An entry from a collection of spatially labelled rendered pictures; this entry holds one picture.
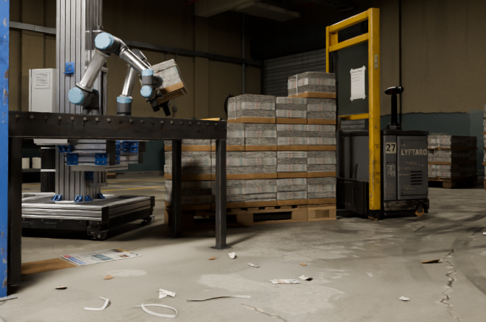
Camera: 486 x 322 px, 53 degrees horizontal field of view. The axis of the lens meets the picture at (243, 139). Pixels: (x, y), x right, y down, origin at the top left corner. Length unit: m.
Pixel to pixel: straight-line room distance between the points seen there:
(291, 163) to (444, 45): 6.67
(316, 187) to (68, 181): 2.03
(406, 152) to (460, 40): 5.83
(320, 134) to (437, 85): 6.23
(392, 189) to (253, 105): 1.48
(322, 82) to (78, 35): 2.04
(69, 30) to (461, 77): 7.73
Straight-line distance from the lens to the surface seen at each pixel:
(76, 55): 3.98
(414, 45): 10.73
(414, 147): 4.74
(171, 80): 3.64
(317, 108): 4.32
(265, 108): 4.10
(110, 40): 3.48
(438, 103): 10.32
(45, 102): 4.02
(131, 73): 4.27
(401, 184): 4.65
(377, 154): 4.43
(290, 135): 4.20
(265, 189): 4.09
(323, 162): 4.35
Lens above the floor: 0.63
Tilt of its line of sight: 1 degrees up
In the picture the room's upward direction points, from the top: straight up
